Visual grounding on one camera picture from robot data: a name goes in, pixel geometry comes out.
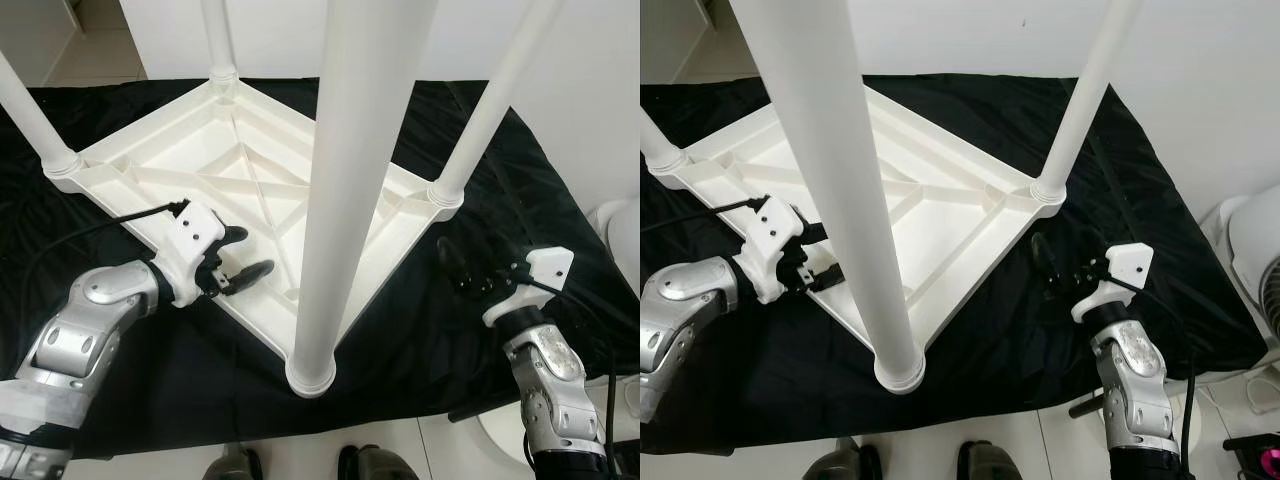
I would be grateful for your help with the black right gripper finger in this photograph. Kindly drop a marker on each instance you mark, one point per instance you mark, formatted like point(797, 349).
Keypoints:
point(1042, 254)
point(452, 259)

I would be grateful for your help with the white plastic table top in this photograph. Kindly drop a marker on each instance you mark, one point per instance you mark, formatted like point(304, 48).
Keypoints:
point(190, 142)
point(960, 238)

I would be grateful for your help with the white plastic table leg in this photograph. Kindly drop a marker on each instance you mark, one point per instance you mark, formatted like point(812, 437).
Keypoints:
point(30, 115)
point(350, 150)
point(655, 140)
point(218, 40)
point(830, 150)
point(495, 100)
point(1090, 100)

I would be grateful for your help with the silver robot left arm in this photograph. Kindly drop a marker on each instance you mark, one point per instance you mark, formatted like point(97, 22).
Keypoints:
point(690, 300)
point(80, 330)

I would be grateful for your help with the black cloth table cover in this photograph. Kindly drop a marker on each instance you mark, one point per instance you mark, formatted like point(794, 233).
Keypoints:
point(560, 200)
point(1150, 230)

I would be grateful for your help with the grey robot left foot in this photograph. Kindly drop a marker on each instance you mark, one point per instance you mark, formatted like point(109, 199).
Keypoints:
point(235, 465)
point(845, 462)

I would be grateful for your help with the grey robot foot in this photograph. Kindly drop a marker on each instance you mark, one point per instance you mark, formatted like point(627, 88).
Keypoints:
point(845, 462)
point(990, 462)
point(235, 465)
point(375, 463)

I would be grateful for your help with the grey robot right foot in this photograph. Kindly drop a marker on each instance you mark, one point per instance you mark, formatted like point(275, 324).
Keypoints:
point(375, 463)
point(990, 462)

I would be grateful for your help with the black vacuum with magenta cap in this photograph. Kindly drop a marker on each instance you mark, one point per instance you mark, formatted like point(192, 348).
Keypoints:
point(1262, 455)

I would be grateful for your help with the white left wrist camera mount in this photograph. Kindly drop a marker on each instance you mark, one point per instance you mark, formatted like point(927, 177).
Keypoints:
point(192, 240)
point(770, 240)

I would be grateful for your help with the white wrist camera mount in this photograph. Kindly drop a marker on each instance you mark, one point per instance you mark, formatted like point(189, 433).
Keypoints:
point(192, 240)
point(1128, 265)
point(770, 240)
point(548, 270)

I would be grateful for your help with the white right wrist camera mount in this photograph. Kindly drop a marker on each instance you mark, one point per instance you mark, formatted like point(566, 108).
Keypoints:
point(548, 270)
point(1128, 265)

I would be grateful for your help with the white pedestal fan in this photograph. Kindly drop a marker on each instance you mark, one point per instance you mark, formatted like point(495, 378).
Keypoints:
point(1255, 240)
point(620, 230)

